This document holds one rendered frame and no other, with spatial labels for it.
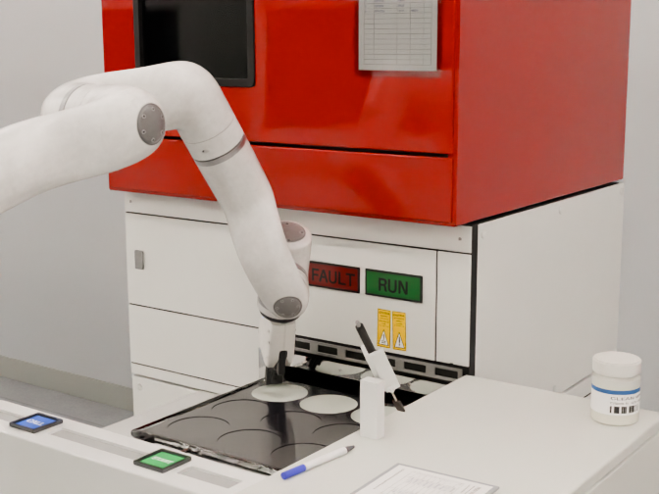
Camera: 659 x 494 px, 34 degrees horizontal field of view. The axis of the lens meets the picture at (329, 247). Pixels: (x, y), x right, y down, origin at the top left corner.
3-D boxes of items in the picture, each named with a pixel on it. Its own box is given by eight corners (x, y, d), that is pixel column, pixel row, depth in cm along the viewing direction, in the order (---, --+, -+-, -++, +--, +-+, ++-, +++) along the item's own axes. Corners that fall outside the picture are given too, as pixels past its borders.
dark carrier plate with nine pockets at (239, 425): (274, 380, 206) (274, 377, 205) (432, 416, 186) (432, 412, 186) (142, 433, 178) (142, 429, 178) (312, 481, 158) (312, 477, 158)
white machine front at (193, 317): (139, 370, 237) (131, 187, 229) (473, 450, 190) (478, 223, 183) (128, 373, 234) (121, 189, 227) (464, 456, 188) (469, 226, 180)
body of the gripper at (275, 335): (254, 286, 195) (251, 335, 201) (265, 322, 187) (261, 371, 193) (295, 284, 197) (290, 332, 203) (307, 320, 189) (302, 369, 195)
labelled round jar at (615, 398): (600, 408, 168) (603, 348, 166) (645, 417, 164) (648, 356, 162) (582, 420, 163) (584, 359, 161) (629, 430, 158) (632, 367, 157)
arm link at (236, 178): (244, 171, 162) (322, 315, 179) (242, 119, 175) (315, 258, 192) (189, 193, 163) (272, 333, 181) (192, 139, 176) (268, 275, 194)
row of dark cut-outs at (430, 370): (263, 342, 212) (263, 330, 211) (463, 382, 187) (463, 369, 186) (261, 343, 211) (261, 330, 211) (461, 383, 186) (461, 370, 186)
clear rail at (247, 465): (134, 434, 179) (134, 426, 179) (321, 487, 157) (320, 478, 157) (128, 437, 178) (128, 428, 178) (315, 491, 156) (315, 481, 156)
